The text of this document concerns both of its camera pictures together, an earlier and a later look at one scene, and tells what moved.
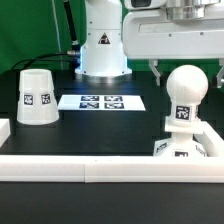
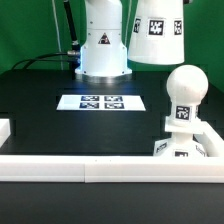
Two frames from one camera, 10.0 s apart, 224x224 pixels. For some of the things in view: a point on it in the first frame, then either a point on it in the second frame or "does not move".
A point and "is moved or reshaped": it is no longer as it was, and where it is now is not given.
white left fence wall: x=5 y=130 does not move
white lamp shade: x=36 y=100 is moved or reshaped
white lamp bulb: x=186 y=86 does not move
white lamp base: x=181 y=144 does not move
